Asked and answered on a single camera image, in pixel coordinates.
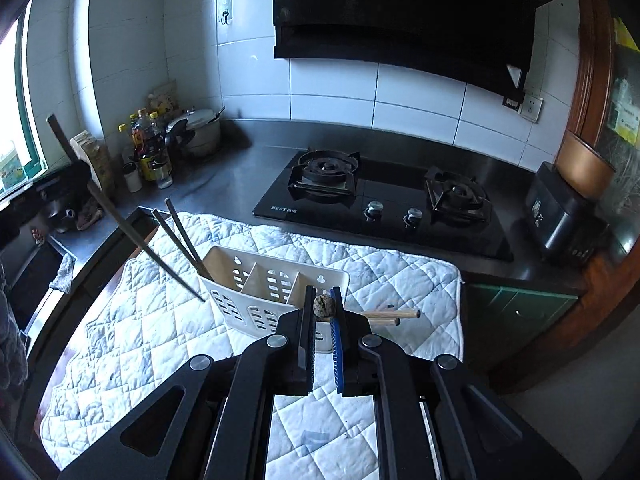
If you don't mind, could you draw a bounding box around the wooden glass cabinet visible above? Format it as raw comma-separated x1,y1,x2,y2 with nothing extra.
537,0,639,359

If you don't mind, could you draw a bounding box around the white plastic utensil holder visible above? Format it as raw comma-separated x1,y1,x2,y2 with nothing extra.
200,246,349,338

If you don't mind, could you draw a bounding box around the black range hood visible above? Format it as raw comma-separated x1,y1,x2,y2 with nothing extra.
273,0,553,108

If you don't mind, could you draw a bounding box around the dark soy sauce bottle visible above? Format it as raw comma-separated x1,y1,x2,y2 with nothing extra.
131,108,170,182

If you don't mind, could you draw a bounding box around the wall hook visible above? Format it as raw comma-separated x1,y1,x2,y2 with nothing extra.
217,0,233,26

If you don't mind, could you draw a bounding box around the black gas stove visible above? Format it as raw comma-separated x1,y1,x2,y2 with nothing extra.
253,150,513,262

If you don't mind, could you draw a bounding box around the wooden chopstick crossing under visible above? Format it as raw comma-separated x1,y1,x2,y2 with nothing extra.
152,209,212,278

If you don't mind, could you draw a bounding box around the white quilted cloth mat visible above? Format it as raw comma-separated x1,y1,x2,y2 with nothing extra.
40,213,463,479

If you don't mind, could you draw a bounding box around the copper coloured pot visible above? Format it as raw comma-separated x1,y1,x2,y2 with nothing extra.
555,131,616,200

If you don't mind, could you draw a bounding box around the grey dish rag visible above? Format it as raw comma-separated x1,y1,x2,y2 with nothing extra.
49,254,75,294

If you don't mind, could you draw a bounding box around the round wooden cutting board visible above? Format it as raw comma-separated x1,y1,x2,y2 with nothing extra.
70,130,115,196

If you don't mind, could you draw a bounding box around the small white jar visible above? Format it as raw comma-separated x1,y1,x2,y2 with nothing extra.
122,162,142,193

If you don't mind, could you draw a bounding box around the wall power socket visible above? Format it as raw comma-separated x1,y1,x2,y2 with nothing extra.
520,93,544,124

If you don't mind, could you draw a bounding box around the metal cooking pot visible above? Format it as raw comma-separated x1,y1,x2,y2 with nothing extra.
165,108,224,159

